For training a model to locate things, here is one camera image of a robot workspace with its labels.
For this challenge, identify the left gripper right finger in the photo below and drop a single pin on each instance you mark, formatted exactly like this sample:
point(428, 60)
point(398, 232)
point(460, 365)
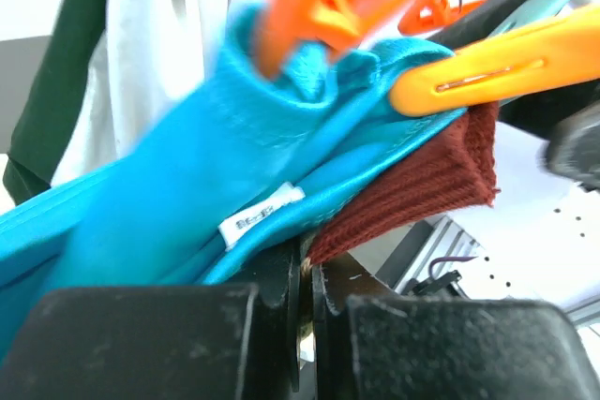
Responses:
point(372, 343)

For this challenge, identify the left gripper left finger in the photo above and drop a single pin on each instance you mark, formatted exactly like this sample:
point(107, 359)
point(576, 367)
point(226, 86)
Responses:
point(236, 340)

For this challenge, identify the blue cloth garment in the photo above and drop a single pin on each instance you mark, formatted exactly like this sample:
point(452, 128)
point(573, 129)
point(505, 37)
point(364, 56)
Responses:
point(240, 164)

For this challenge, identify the striped sock red cuff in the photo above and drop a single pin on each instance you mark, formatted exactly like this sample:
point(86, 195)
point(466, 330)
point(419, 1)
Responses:
point(453, 170)

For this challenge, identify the white and green shirt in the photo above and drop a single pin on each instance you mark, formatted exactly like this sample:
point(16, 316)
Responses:
point(112, 68)

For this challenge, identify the yellow orange clothespin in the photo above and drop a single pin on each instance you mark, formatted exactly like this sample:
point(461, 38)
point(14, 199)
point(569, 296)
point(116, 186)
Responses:
point(540, 56)

